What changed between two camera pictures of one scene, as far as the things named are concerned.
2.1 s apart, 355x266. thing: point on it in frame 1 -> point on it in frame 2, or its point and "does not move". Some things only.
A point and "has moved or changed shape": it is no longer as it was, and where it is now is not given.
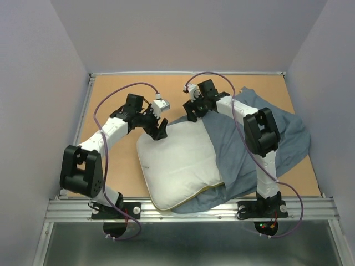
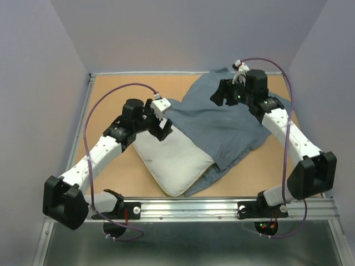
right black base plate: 262,209 does not move
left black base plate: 133,208 does not move
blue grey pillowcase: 236,157 -> 226,133
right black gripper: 189,106 -> 223,88
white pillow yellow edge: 175,167 has moved or changed shape
